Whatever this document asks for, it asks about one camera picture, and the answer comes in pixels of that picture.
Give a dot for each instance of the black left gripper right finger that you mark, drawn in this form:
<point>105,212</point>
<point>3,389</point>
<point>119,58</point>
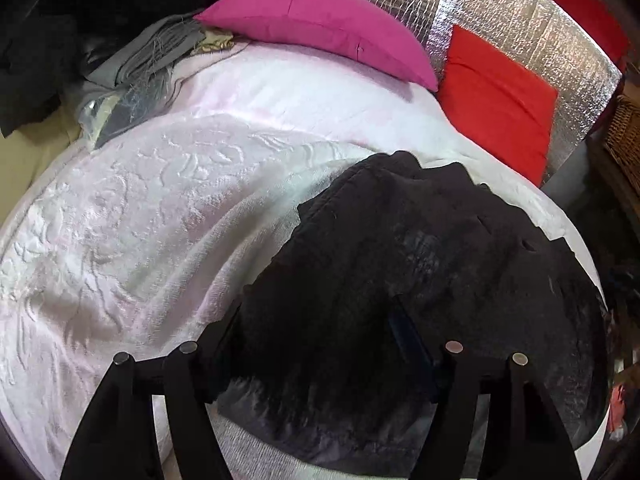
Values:
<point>498,389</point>

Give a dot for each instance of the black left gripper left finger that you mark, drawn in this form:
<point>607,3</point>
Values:
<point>116,438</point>

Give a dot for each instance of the black checked puffer jacket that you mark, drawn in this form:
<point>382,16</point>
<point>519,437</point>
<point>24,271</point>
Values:
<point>340,336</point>

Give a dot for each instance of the black clothes pile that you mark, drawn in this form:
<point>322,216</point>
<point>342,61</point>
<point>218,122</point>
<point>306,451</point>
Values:
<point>46,44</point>

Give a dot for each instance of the white embossed bed blanket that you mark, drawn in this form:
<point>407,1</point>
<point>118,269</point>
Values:
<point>138,245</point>

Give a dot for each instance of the wicker basket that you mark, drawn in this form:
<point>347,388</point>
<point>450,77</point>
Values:
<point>622,140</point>

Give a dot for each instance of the red pillow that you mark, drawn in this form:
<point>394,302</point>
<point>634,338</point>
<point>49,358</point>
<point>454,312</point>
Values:
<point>498,103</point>

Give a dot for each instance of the grey folded garment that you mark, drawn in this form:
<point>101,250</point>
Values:
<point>140,80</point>

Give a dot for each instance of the silver foil headboard cover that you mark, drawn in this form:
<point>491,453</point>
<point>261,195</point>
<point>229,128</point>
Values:
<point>539,35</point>

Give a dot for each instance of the pink pillow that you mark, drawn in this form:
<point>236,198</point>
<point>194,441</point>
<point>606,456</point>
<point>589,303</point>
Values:
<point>355,29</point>

